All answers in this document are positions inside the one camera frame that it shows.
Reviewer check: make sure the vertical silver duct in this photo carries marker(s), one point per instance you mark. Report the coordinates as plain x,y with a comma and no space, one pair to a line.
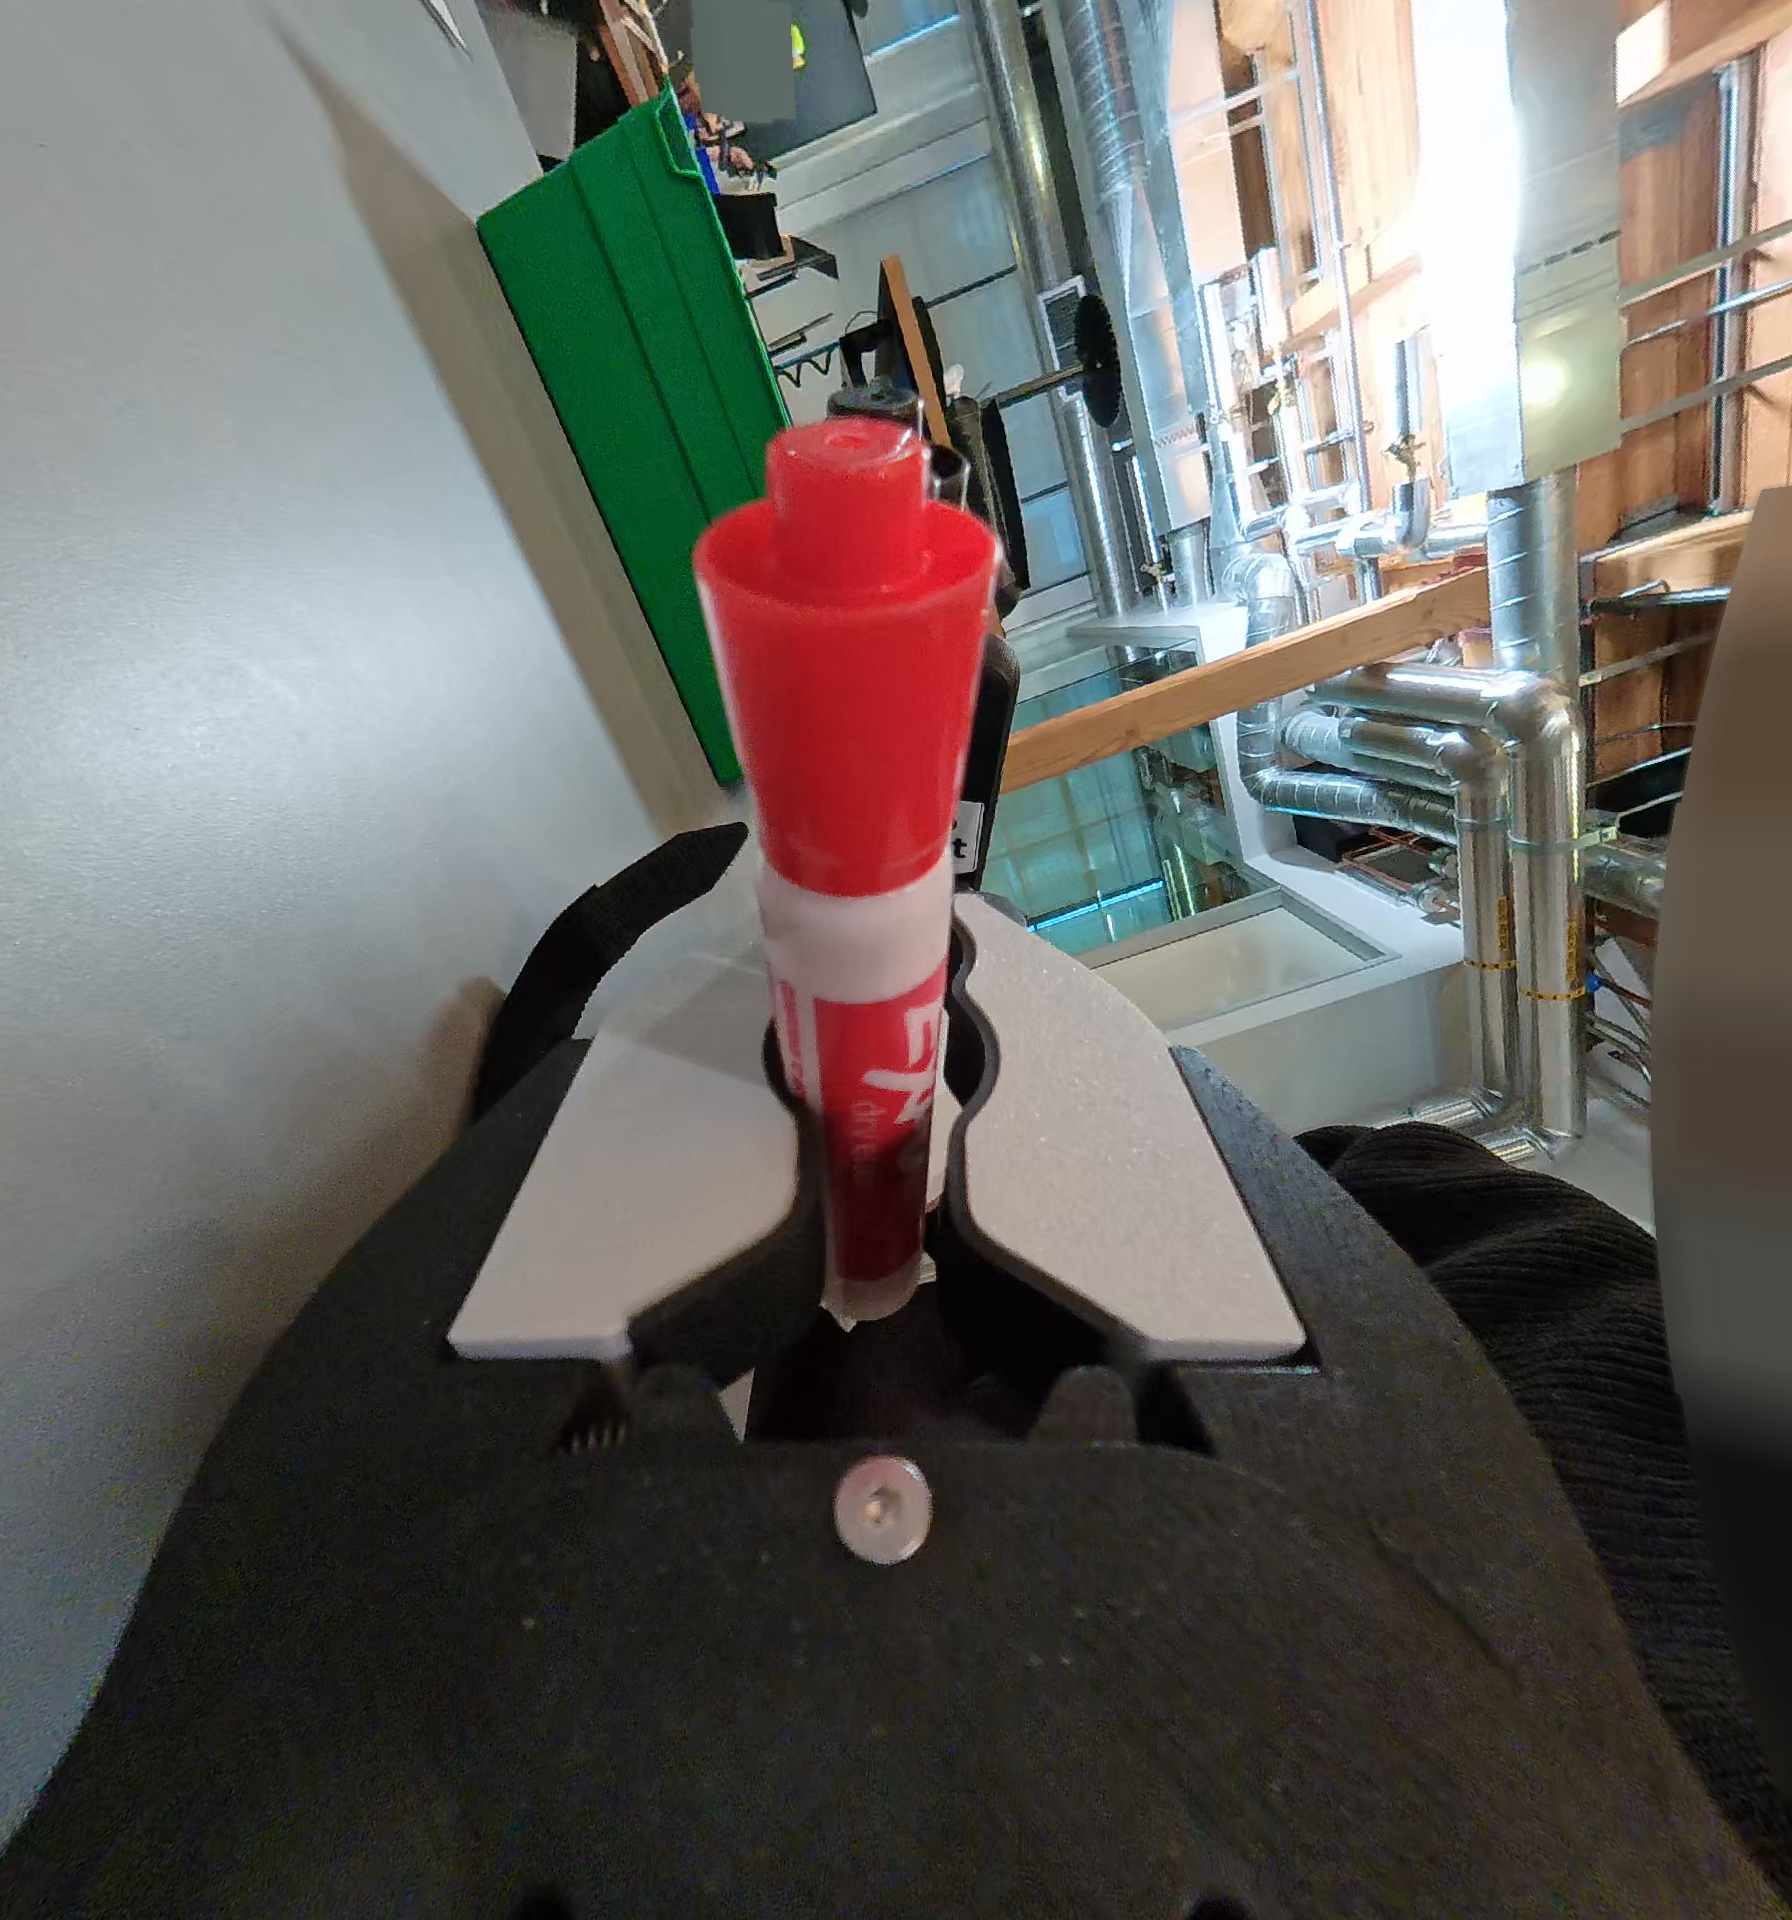
1130,225

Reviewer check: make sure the person's black sweater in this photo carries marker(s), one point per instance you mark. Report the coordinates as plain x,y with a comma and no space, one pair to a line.
1526,1351

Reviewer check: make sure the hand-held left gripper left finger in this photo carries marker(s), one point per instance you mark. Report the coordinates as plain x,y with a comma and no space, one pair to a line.
640,1199

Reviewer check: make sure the silver ducts bundle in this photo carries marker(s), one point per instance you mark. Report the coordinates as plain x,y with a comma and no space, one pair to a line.
1361,764

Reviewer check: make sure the red dry-erase marker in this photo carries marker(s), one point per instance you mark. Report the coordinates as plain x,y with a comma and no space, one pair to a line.
851,705

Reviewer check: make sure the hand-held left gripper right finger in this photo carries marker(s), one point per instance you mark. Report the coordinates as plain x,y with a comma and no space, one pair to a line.
1122,1171

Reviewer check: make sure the black round fan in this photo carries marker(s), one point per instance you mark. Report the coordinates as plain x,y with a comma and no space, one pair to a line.
1097,359

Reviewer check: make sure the green plastic bin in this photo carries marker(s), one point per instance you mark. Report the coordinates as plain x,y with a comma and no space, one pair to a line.
627,420

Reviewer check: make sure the shiny steel pipe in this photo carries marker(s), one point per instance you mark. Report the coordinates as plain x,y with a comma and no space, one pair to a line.
1542,900

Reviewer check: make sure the wooden handrail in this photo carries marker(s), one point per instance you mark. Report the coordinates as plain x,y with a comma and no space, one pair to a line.
1242,676

